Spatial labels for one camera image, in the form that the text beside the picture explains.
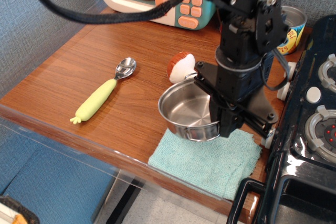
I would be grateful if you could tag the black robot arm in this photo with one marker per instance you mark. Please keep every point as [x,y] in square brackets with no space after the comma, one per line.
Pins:
[251,32]

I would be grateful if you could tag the plush toy mushroom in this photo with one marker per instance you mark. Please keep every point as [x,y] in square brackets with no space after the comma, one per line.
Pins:
[180,67]

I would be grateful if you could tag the orange object at corner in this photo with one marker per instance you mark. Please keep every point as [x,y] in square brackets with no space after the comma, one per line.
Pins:
[19,219]

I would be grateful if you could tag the black toy stove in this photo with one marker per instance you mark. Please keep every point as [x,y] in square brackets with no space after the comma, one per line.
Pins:
[300,182]

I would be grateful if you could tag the pineapple slices can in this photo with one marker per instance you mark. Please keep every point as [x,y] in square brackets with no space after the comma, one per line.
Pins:
[296,20]

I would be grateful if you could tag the light blue cloth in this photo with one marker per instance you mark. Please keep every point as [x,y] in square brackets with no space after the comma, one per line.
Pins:
[215,168]

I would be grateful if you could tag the spoon with green handle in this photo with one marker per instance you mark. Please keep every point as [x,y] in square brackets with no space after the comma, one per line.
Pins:
[94,102]

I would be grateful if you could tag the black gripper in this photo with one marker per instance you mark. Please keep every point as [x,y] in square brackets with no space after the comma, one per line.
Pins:
[237,98]

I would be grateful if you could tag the small metal pot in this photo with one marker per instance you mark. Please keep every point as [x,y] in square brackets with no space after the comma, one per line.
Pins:
[185,108]

